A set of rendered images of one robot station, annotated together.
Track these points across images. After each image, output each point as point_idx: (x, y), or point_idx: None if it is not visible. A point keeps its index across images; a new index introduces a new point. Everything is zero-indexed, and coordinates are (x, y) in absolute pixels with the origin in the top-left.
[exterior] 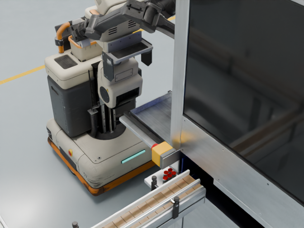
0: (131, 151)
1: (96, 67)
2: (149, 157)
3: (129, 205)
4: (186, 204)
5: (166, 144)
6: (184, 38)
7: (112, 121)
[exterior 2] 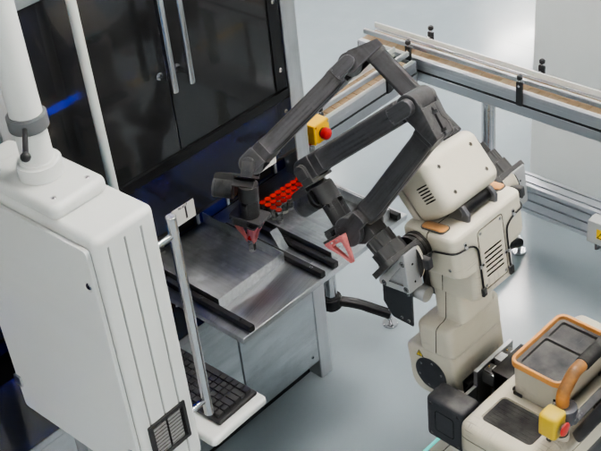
0: (433, 448)
1: (520, 346)
2: None
3: (342, 94)
4: None
5: (310, 123)
6: None
7: None
